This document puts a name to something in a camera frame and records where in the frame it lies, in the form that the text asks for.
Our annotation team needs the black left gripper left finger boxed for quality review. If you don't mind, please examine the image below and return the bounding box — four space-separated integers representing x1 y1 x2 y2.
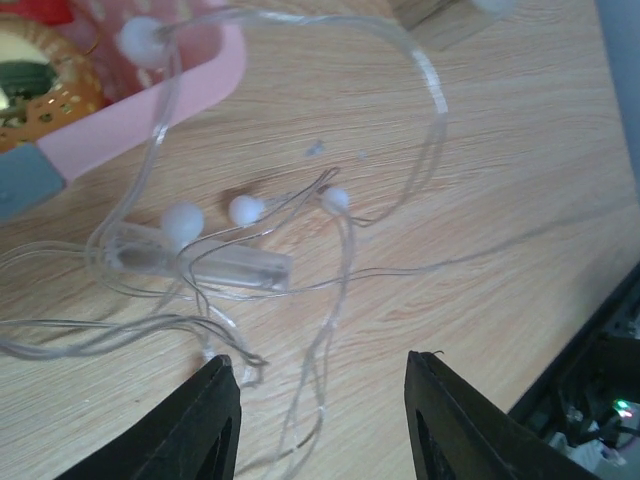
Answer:
59 355 241 480

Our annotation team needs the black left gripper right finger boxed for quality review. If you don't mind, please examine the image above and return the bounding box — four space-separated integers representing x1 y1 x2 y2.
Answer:
404 351 593 480

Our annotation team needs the clear fairy light string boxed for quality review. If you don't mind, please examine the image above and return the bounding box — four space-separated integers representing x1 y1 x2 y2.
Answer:
0 0 640 476

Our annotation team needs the clear battery box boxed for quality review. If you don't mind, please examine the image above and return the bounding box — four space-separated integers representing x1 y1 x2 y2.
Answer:
104 223 293 292

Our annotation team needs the wooden tree stump base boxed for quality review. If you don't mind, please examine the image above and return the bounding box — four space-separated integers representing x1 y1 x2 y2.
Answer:
390 0 513 50

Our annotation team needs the pink perforated plastic basket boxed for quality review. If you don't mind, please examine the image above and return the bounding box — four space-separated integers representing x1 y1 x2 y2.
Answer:
0 0 249 221

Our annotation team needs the gold bell with red ribbon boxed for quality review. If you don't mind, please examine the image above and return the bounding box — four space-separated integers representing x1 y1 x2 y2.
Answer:
1 1 109 153

